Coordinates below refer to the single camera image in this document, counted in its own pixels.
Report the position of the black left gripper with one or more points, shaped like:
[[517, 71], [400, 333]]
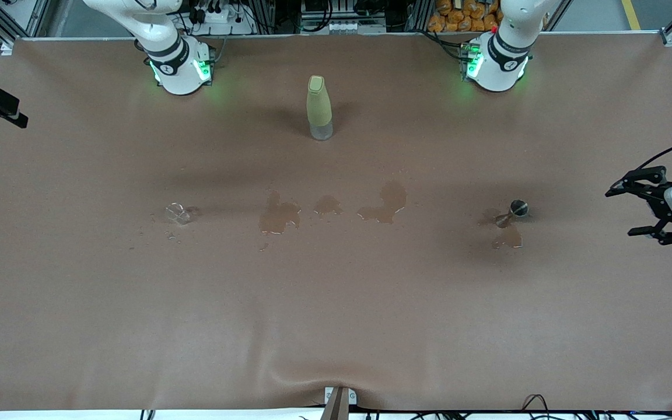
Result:
[[658, 201]]

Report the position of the metal double jigger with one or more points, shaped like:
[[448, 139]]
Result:
[[518, 207]]

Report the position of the clear glass beaker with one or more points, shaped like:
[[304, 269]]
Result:
[[178, 214]]

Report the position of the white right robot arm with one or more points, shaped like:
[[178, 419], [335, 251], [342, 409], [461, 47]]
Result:
[[178, 70]]

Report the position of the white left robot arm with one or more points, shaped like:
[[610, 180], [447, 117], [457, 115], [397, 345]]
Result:
[[496, 67]]

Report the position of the white power strip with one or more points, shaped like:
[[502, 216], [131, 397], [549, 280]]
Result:
[[225, 20]]

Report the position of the orange snack bags pile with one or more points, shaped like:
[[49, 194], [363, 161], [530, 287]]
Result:
[[464, 17]]

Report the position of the small spilled liquid puddle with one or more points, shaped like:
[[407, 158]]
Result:
[[327, 205]]

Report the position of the brown table mat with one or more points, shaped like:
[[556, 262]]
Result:
[[336, 315]]

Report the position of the green sleeved glass bottle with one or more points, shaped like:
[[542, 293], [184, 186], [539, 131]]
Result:
[[319, 105]]

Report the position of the metal table edge bracket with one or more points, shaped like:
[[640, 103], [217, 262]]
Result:
[[339, 402]]

